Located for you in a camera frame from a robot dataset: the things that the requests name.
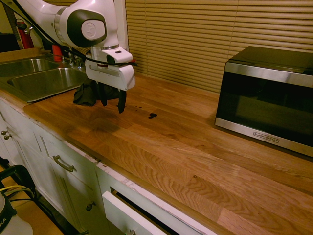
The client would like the dark cloth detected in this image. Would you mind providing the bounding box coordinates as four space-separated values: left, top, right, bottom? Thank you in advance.
73 78 121 107

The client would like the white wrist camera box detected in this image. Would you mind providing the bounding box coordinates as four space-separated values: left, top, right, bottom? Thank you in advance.
106 49 134 67

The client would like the red fire extinguisher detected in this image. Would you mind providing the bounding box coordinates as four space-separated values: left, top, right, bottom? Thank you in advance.
15 19 35 51

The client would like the black box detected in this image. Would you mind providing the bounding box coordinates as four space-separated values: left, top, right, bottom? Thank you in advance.
0 32 20 53

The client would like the white kitchen cabinet run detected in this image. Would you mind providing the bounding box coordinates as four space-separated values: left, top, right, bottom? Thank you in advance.
0 96 213 235

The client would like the yellow cable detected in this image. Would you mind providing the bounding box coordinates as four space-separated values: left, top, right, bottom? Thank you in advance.
0 184 28 194

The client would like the white open drawer front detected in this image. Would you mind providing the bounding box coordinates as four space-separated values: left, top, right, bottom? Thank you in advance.
102 190 170 235

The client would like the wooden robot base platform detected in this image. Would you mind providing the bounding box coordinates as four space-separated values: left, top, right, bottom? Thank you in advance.
0 168 66 235

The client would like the thick black cable hose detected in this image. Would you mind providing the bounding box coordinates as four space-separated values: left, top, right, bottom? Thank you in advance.
0 164 38 196

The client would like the dark liquid spill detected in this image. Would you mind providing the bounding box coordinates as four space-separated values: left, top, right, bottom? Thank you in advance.
133 104 158 120

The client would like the red bottle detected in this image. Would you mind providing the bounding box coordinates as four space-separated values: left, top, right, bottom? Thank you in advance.
51 44 63 62

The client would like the stainless steel sink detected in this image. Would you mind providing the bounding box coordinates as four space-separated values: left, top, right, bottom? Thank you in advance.
0 55 91 103

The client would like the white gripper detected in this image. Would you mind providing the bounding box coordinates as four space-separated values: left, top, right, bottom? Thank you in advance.
85 58 136 114

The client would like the chrome sink faucet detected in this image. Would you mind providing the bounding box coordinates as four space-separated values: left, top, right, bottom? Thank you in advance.
23 25 84 71

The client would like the black steel microwave oven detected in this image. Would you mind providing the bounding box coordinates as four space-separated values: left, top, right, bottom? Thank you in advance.
214 46 313 158

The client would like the white window frame post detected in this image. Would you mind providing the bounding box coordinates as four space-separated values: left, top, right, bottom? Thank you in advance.
114 0 130 52

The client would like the black camera cable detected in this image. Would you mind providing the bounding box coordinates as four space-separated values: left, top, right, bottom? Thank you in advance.
14 0 139 67

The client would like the wide tan window blind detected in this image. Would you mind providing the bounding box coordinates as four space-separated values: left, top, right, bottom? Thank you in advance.
125 0 313 94

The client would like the metal bar drawer handle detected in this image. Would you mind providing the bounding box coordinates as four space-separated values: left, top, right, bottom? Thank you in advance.
52 154 75 173

